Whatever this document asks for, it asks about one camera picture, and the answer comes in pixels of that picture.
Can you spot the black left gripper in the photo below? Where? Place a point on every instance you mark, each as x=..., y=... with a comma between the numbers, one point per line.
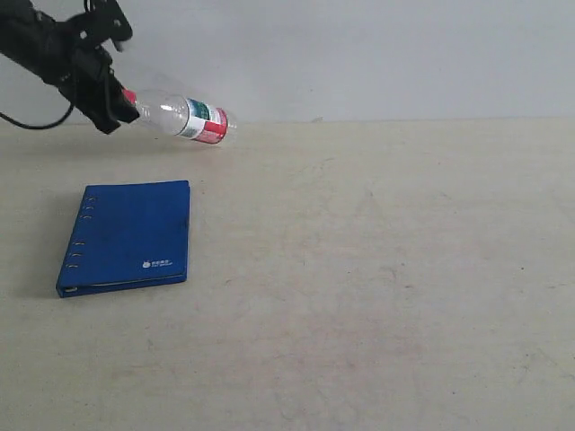
x=69, y=55

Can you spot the clear bottle red cap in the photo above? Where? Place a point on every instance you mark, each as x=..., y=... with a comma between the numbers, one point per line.
x=184, y=117

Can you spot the blue ring binder notebook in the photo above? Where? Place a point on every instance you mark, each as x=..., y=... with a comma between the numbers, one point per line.
x=128, y=236

